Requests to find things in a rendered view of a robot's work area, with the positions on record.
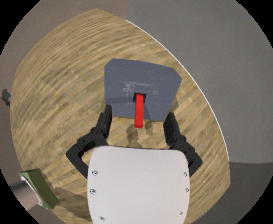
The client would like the red peg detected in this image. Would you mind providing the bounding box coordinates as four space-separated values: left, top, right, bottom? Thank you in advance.
134 93 143 128

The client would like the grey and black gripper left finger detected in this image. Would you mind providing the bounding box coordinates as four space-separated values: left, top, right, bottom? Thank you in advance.
66 105 112 179

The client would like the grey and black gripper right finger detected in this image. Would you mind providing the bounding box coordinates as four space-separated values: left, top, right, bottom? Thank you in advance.
163 112 203 178

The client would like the grey sloped panel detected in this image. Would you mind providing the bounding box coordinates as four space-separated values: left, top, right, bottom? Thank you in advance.
104 58 182 121

